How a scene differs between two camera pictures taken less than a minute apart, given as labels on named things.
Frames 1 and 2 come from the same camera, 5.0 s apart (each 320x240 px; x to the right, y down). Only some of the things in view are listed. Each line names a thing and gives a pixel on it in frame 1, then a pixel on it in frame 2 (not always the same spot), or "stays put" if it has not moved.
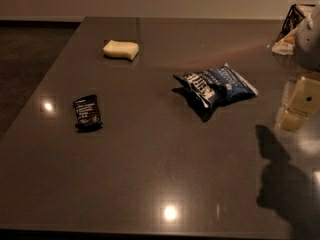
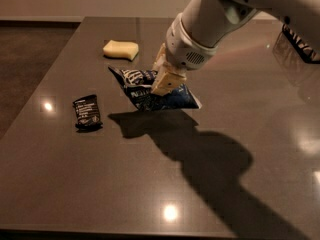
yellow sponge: [121, 49] stays put
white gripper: [310, 45] to [182, 52]
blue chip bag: [218, 85] to [138, 84]
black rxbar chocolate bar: [87, 112] stays put
